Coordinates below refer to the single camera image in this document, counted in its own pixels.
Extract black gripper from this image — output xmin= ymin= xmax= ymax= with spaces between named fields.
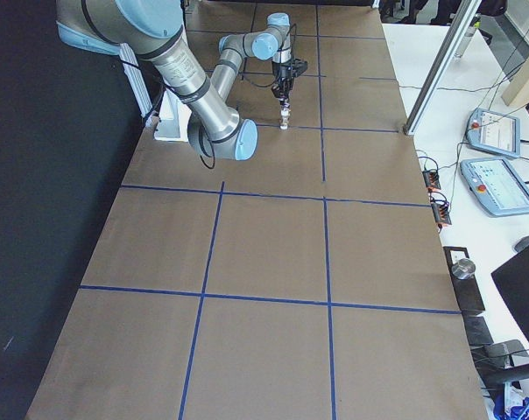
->
xmin=272 ymin=62 xmax=294 ymax=110

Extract brass PPR valve white ends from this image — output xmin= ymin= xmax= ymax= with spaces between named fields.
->
xmin=279 ymin=107 xmax=290 ymax=130

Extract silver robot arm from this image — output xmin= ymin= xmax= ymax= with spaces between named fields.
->
xmin=56 ymin=1 xmax=292 ymax=161

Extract brown paper table cover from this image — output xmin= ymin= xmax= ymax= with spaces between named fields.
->
xmin=27 ymin=5 xmax=487 ymax=419

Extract orange black connector strip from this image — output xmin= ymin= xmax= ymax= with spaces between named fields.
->
xmin=419 ymin=156 xmax=452 ymax=231

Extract teach pendant far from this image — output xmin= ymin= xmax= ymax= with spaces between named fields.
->
xmin=465 ymin=108 xmax=521 ymax=159

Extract teach pendant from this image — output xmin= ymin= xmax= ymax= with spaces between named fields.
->
xmin=465 ymin=108 xmax=521 ymax=159
xmin=460 ymin=157 xmax=529 ymax=217

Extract teach pendant near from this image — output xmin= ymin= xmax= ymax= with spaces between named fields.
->
xmin=460 ymin=157 xmax=529 ymax=217

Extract metal cylinder weight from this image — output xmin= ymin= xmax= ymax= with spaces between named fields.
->
xmin=451 ymin=258 xmax=476 ymax=280

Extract black computer mouse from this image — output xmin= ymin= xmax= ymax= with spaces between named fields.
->
xmin=513 ymin=235 xmax=529 ymax=253

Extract black monitor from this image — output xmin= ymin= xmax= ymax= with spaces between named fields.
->
xmin=491 ymin=245 xmax=529 ymax=342

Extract black camera mount wrist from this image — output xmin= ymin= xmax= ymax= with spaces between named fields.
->
xmin=291 ymin=59 xmax=308 ymax=79

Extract white pedestal column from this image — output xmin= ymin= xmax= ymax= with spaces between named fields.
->
xmin=154 ymin=90 xmax=191 ymax=143

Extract aluminium profile post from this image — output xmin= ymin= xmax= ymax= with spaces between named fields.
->
xmin=403 ymin=0 xmax=482 ymax=136

